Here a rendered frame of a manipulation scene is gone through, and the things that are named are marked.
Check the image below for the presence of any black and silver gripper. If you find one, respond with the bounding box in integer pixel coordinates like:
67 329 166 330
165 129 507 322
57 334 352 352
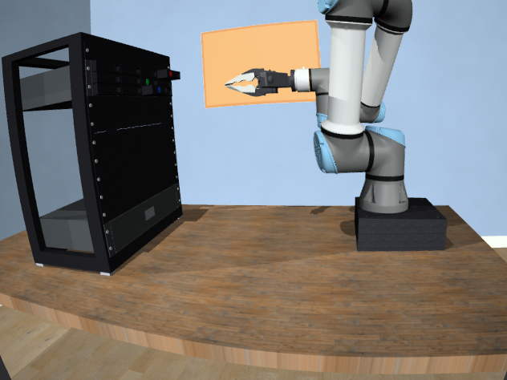
225 68 296 97

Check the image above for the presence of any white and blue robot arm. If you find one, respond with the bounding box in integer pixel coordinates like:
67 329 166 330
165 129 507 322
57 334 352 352
294 0 412 213

